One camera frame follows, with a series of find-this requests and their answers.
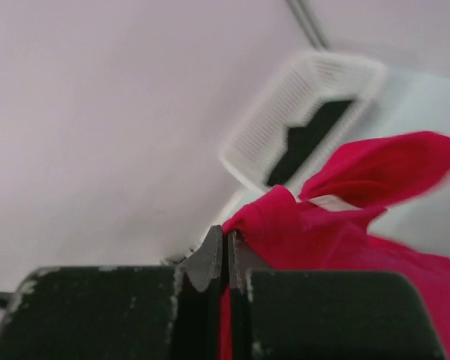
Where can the magenta t shirt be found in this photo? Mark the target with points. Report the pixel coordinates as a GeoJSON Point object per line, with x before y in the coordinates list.
{"type": "Point", "coordinates": [325, 227]}

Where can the left corner aluminium post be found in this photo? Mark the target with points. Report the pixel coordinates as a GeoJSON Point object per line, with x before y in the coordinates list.
{"type": "Point", "coordinates": [309, 24]}

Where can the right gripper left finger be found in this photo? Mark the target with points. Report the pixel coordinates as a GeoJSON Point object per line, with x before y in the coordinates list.
{"type": "Point", "coordinates": [118, 312]}

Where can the white plastic basket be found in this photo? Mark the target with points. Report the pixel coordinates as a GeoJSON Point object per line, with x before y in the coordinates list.
{"type": "Point", "coordinates": [290, 99]}

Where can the black t shirt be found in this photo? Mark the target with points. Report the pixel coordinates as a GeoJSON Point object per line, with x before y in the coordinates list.
{"type": "Point", "coordinates": [301, 141]}

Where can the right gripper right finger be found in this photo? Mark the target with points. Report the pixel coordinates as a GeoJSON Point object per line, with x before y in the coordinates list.
{"type": "Point", "coordinates": [324, 314]}

